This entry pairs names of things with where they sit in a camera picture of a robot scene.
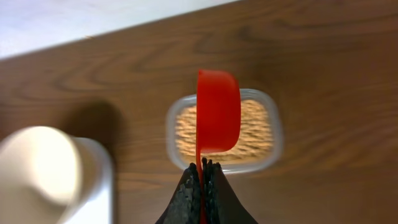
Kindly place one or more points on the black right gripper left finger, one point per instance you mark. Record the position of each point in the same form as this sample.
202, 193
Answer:
185, 205

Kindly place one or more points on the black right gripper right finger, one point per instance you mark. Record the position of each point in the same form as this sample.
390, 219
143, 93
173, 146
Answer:
222, 206

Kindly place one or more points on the red measuring scoop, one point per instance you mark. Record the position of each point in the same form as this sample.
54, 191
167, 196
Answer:
218, 118

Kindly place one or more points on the white digital kitchen scale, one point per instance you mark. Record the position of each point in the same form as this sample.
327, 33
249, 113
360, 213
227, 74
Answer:
96, 201

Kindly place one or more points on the cream round bowl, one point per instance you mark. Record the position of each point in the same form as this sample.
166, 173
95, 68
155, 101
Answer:
46, 175

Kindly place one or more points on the clear plastic container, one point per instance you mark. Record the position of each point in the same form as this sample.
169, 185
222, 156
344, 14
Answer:
246, 94

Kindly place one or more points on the tan soybeans pile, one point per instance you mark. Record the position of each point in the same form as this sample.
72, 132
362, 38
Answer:
255, 139

